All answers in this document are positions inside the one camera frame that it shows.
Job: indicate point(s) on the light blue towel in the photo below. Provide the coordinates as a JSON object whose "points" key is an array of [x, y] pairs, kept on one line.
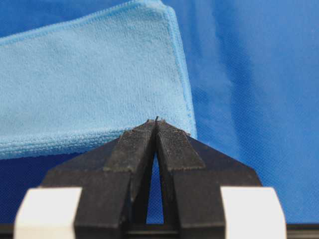
{"points": [[72, 86]]}

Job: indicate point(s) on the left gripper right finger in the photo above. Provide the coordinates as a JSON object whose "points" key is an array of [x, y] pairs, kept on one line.
{"points": [[191, 175]]}

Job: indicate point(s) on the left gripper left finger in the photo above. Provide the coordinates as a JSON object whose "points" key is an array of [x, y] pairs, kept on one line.
{"points": [[115, 179]]}

